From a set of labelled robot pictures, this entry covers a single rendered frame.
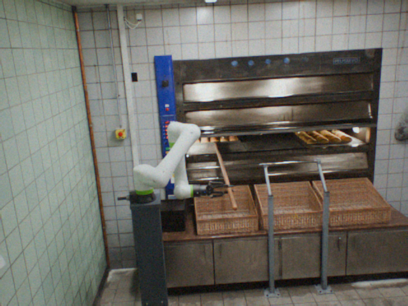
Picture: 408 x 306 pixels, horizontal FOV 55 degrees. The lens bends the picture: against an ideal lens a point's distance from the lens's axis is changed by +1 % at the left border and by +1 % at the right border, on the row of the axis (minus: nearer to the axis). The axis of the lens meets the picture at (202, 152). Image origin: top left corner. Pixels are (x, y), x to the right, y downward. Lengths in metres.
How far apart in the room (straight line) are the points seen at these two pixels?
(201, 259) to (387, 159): 2.10
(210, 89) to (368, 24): 1.53
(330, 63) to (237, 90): 0.90
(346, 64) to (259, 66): 0.81
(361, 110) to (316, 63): 0.65
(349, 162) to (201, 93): 1.63
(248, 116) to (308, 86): 0.63
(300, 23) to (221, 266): 2.31
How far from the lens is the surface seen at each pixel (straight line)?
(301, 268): 3.80
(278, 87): 3.76
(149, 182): 2.52
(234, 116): 3.72
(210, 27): 3.65
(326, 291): 3.89
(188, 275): 3.67
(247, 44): 3.68
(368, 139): 4.16
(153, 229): 2.72
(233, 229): 3.54
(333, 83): 3.91
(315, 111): 3.89
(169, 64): 3.61
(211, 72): 3.67
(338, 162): 4.09
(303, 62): 3.81
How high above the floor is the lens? 2.19
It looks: 15 degrees down
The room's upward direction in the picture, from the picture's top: 3 degrees counter-clockwise
